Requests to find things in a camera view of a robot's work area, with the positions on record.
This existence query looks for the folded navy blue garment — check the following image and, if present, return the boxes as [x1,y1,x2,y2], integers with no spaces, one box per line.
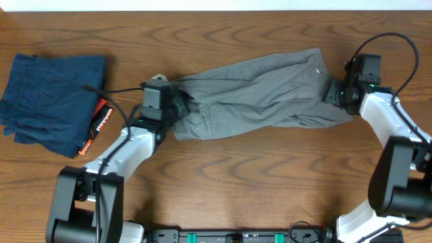
[1,54,106,158]

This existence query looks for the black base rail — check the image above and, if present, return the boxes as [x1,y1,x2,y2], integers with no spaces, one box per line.
[144,225,404,243]

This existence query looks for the black cable loop at base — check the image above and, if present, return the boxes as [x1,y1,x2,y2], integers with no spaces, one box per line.
[288,220,320,243]

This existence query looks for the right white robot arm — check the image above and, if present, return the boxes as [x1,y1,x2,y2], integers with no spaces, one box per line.
[322,80,431,242]

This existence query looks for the orange black folded item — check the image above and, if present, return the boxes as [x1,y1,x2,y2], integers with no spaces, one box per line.
[78,98,113,155]

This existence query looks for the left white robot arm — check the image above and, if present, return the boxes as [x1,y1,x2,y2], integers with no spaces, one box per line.
[45,80,189,242]

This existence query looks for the grey shorts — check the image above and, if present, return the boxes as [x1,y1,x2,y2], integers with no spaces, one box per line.
[173,48,352,140]

